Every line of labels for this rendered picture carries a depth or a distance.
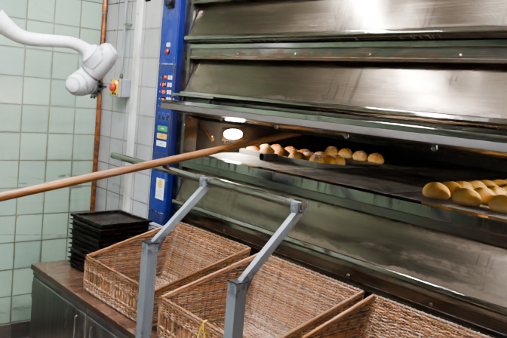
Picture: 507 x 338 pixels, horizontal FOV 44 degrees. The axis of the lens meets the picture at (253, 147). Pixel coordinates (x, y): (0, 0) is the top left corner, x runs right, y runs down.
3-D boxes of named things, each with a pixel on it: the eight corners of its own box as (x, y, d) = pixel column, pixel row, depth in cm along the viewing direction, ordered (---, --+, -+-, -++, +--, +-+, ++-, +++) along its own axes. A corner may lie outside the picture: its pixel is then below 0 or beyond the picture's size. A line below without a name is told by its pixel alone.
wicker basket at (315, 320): (256, 315, 257) (262, 250, 255) (361, 368, 214) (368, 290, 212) (153, 336, 226) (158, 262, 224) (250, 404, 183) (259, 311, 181)
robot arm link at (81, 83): (84, 100, 300) (102, 81, 299) (72, 100, 285) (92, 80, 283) (69, 85, 300) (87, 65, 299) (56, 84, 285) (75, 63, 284)
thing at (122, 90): (121, 96, 349) (122, 78, 349) (130, 98, 342) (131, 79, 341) (109, 96, 345) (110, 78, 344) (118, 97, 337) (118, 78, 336)
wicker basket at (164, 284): (173, 275, 303) (178, 219, 301) (248, 311, 261) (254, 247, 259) (80, 289, 271) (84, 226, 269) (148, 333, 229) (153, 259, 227)
